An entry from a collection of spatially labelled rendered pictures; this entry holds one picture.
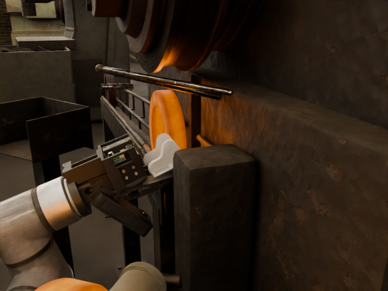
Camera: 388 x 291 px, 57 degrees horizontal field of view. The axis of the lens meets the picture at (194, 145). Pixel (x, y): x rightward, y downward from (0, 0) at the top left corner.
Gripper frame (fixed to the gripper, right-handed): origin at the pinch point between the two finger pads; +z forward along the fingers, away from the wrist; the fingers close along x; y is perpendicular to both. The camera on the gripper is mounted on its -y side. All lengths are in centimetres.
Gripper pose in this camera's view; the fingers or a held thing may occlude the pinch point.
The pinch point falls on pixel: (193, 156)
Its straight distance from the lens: 61.1
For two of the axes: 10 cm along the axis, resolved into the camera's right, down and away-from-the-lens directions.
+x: -3.2, -3.1, 8.9
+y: -3.0, -8.6, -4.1
